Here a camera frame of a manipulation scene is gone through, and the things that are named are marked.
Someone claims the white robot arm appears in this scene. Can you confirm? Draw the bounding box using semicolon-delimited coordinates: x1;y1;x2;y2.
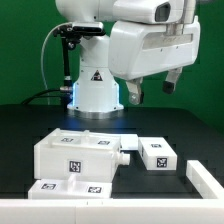
55;0;200;119

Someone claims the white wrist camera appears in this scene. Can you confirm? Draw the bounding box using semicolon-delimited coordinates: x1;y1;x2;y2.
113;0;184;24

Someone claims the black camera on stand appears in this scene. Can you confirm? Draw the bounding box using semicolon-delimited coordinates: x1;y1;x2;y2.
53;22;106;107

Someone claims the white L-shaped fence wall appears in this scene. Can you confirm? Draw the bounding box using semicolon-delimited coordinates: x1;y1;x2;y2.
0;160;224;224

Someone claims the white cabinet top panel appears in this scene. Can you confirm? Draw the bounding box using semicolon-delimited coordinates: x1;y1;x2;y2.
51;130;121;146

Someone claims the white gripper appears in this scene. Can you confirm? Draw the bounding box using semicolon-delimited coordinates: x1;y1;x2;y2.
108;17;200;105

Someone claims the white cabinet door panel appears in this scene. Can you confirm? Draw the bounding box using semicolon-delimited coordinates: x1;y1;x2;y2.
28;175;112;199

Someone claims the small white cabinet block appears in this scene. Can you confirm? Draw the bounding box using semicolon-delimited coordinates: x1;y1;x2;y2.
138;137;177;171

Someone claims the white cabinet body box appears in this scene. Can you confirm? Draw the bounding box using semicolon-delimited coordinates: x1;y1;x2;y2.
34;128;130;183

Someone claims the black power cable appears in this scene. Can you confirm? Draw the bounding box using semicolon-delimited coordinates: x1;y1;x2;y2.
21;88;73;106

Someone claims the white marker base sheet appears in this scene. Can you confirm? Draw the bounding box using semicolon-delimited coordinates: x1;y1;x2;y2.
120;134;138;151

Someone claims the grey camera cable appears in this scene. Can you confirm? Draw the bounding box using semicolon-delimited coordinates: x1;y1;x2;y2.
40;22;73;90

